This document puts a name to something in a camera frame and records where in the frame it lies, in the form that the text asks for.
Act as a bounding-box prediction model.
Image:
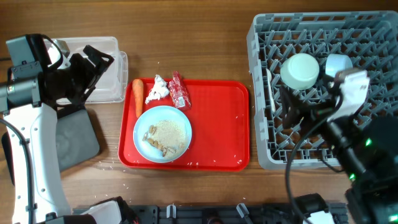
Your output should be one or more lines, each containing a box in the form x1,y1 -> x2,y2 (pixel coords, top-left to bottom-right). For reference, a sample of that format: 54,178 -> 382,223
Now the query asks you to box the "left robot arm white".
1,34 -> 122,223

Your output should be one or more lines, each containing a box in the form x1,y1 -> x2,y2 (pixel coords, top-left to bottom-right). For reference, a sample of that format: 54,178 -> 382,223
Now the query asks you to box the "light blue bowl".
325,54 -> 353,77

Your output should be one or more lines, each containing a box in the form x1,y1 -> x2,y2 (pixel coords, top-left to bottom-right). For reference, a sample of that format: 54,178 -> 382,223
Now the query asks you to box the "black bin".
4,105 -> 100,188

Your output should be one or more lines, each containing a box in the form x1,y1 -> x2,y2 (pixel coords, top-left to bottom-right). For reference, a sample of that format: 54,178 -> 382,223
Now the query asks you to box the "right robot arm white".
280,87 -> 397,223

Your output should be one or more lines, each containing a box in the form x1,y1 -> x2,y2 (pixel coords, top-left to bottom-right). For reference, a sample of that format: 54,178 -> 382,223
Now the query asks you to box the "red snack wrapper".
169,71 -> 192,111

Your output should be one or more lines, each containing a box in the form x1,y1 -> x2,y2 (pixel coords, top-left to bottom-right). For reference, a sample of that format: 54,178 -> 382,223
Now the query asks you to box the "white plastic spoon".
266,68 -> 276,113

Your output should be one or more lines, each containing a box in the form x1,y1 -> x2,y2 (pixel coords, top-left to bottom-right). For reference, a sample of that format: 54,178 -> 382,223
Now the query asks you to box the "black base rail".
70,194 -> 349,224

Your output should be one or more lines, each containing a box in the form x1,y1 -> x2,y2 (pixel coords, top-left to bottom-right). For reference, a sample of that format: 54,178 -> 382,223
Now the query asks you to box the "grey dishwasher rack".
246,11 -> 397,170

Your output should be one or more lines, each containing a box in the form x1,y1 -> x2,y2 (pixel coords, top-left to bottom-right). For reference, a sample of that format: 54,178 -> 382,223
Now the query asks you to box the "red plastic tray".
118,79 -> 250,172

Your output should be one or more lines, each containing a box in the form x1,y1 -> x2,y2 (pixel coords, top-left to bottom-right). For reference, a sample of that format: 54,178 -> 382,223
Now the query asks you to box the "white tissue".
145,75 -> 170,105

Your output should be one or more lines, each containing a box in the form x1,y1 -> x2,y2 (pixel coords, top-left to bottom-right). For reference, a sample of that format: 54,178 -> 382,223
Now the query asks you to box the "clear plastic bin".
44,36 -> 128,104

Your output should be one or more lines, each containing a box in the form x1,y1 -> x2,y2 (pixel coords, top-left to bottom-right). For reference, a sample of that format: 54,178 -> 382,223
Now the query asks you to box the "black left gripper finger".
83,45 -> 114,77
81,75 -> 101,105

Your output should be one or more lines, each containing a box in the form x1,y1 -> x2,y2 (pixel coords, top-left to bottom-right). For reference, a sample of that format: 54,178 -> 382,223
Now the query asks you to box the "mint green bowl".
280,53 -> 320,90

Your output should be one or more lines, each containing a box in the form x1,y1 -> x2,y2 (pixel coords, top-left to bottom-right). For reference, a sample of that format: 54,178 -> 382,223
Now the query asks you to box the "light blue plate with rice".
133,106 -> 193,164

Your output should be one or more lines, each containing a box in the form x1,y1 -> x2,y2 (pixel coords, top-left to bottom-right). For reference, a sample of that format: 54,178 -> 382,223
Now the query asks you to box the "orange carrot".
132,79 -> 144,118

